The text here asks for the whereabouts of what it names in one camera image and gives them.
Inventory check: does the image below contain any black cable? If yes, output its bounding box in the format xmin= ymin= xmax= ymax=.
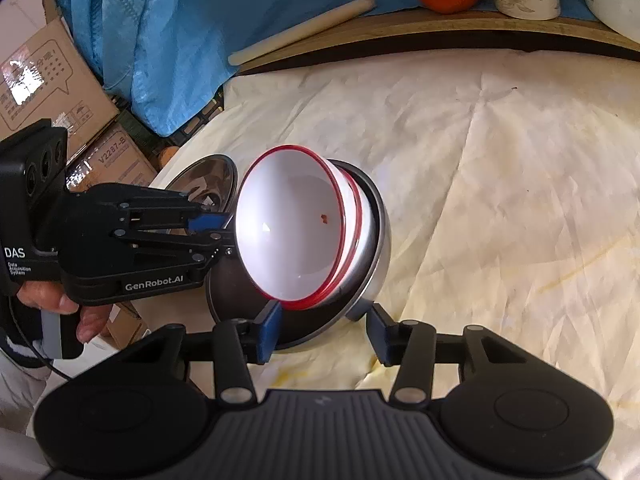
xmin=25 ymin=347 xmax=77 ymax=381

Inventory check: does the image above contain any cream table cloth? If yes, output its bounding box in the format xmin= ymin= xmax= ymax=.
xmin=159 ymin=49 xmax=640 ymax=411

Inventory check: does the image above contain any white bowl with red rim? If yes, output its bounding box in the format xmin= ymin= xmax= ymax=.
xmin=322 ymin=158 xmax=375 ymax=292
xmin=234 ymin=145 xmax=352 ymax=311

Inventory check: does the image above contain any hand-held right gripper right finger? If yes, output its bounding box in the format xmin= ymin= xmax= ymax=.
xmin=365 ymin=304 xmax=531 ymax=405

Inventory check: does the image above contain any wooden shelf board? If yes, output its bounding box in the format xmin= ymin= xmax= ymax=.
xmin=234 ymin=8 xmax=640 ymax=77

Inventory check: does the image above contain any large steel bowl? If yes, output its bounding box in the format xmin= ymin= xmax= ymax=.
xmin=205 ymin=159 xmax=392 ymax=352

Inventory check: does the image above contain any steel plate with round sticker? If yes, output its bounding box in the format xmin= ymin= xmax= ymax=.
xmin=164 ymin=154 xmax=239 ymax=212

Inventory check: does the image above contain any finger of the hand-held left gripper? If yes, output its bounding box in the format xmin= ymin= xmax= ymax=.
xmin=112 ymin=227 xmax=237 ymax=267
xmin=114 ymin=186 xmax=236 ymax=235

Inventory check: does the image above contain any plastic wrapped cardboard box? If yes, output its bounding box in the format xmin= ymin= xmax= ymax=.
xmin=64 ymin=124 xmax=160 ymax=195

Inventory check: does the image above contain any small cardboard box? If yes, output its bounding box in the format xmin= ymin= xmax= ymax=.
xmin=104 ymin=303 xmax=150 ymax=352

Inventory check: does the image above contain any blue cloth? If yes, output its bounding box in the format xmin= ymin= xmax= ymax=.
xmin=45 ymin=0 xmax=601 ymax=139

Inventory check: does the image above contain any dark plastic crate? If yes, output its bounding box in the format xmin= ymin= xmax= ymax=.
xmin=118 ymin=84 xmax=227 ymax=152

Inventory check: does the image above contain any cream rolling pin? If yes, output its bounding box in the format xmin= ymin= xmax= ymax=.
xmin=228 ymin=0 xmax=378 ymax=67

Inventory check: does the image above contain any person's left hand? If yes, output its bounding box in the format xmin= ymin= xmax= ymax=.
xmin=19 ymin=280 xmax=112 ymax=345

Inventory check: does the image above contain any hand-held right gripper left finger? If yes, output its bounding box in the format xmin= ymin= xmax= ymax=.
xmin=131 ymin=300 xmax=283 ymax=406

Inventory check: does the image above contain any brown cardboard box with print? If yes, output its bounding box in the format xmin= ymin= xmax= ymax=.
xmin=0 ymin=14 xmax=122 ymax=138

